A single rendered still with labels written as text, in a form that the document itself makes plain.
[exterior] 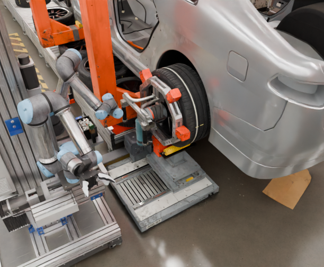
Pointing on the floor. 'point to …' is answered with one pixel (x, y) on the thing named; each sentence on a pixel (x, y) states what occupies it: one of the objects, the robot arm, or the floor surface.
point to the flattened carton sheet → (288, 188)
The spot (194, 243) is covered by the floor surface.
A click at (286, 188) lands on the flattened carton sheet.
